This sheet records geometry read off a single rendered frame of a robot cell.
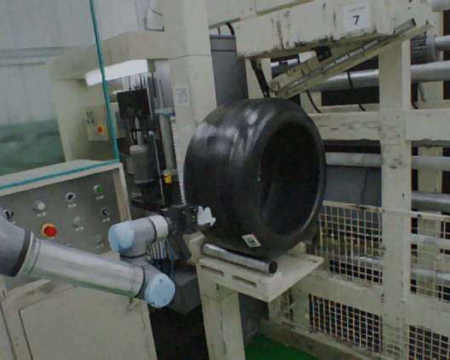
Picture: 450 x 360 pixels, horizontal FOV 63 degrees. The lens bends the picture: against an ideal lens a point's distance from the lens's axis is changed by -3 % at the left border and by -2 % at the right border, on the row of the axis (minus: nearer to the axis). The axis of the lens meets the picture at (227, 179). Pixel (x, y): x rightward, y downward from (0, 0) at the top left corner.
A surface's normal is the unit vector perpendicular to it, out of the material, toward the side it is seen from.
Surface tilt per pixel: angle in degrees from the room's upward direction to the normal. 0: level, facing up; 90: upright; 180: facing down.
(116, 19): 90
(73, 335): 90
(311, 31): 90
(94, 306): 90
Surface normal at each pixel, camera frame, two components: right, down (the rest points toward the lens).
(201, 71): 0.72, 0.07
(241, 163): 0.00, -0.08
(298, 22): -0.68, 0.23
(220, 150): -0.64, -0.30
